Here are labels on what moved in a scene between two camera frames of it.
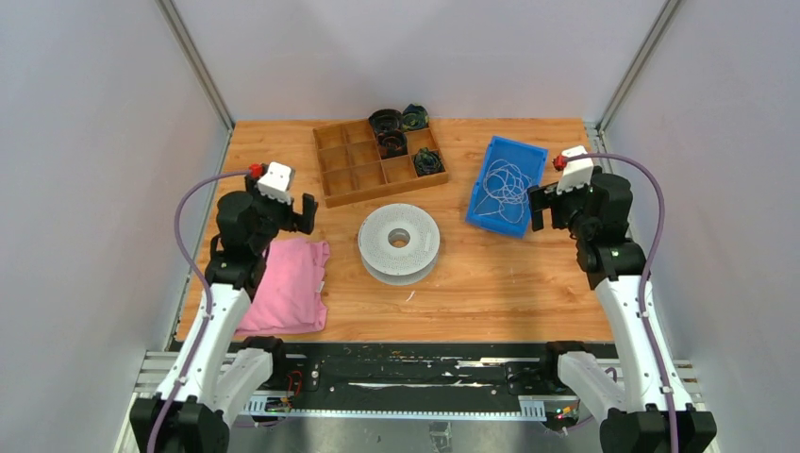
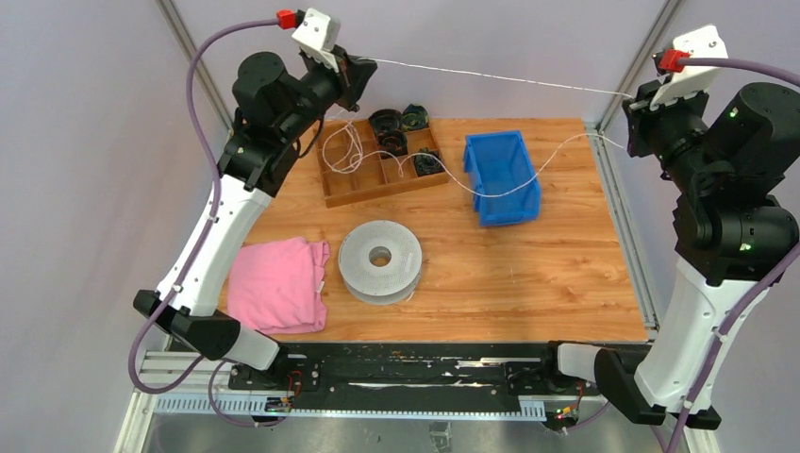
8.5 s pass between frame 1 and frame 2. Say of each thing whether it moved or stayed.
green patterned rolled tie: stayed
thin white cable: moved
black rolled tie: stayed
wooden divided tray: stayed
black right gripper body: moved
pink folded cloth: stayed
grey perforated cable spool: moved
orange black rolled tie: stayed
